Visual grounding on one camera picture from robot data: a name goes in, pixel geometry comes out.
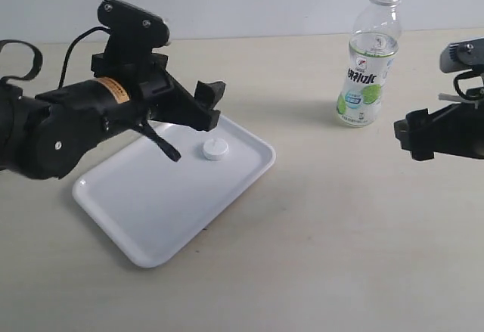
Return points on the white rectangular plastic tray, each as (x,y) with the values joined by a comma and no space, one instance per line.
(151,207)

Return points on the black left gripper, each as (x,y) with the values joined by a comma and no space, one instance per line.
(158,96)

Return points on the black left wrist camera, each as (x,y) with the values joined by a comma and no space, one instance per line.
(134,31)

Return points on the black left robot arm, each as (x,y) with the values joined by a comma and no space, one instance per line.
(46,136)

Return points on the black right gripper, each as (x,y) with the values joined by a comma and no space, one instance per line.
(456,129)

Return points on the clear plastic drink bottle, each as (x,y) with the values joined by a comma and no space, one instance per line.
(373,45)

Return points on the white bottle cap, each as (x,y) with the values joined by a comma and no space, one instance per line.
(215,149)

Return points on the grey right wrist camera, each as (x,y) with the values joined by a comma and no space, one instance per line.
(462,55)

